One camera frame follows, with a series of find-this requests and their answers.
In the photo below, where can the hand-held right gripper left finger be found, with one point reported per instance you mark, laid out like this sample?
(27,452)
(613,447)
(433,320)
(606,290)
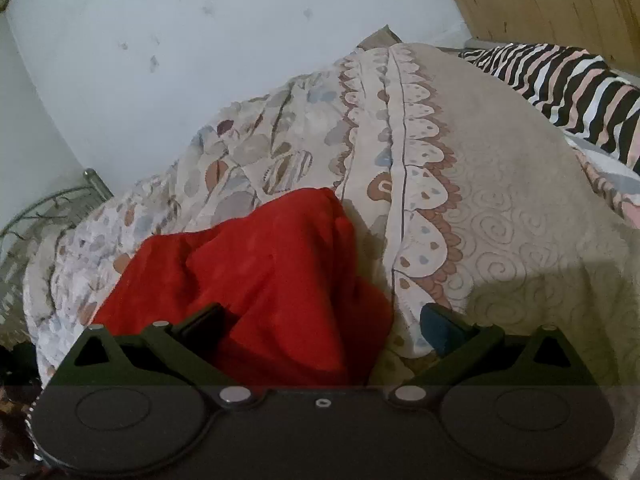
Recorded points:
(200,322)

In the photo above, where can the red top garment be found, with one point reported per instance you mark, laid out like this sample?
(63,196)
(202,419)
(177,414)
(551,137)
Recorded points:
(280,270)

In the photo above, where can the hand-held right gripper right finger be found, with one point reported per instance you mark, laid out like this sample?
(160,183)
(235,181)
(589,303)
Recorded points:
(437,330)

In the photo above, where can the black white striped blanket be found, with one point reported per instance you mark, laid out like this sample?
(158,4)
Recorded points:
(575,90)

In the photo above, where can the metal scrollwork bed headboard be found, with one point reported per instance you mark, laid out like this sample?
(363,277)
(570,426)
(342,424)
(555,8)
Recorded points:
(40,215)

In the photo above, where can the pink grey patterned cloth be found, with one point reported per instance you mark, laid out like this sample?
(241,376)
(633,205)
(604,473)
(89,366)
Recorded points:
(610,180)

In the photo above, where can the pebble print bedsheet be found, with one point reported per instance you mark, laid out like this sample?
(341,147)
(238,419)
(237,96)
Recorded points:
(500,185)

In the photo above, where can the beige cushion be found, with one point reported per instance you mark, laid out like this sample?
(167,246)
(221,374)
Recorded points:
(382,37)

